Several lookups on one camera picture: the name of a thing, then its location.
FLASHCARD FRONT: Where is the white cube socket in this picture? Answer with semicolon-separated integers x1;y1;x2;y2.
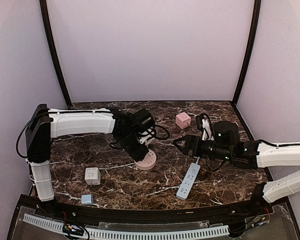
84;167;101;186

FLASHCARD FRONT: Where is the small blue plug adapter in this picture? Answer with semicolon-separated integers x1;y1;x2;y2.
81;194;94;206

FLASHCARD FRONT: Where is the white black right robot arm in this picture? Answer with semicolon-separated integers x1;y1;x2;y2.
173;120;300;204

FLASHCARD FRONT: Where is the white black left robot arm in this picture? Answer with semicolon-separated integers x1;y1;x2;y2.
15;104;170;202

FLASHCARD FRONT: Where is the round pink power strip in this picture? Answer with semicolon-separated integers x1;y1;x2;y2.
134;150;157;171

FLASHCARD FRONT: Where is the pink cube socket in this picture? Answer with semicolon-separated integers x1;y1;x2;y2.
175;112;192;129

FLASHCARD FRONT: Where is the blue power strip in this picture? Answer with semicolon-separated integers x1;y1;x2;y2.
176;163;201;200

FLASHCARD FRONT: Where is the small circuit board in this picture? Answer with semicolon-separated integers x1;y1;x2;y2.
62;223;85;237

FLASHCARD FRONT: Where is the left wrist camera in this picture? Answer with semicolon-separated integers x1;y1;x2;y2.
139;136;155;146

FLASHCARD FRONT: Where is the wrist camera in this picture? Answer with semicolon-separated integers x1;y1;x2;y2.
139;136;155;146
195;113;214;141

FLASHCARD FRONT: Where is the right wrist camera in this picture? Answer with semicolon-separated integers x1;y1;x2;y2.
195;113;214;141

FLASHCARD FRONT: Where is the black front rail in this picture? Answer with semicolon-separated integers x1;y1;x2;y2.
37;200;272;225

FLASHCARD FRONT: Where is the white cable duct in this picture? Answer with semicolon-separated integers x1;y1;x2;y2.
23;213;230;240

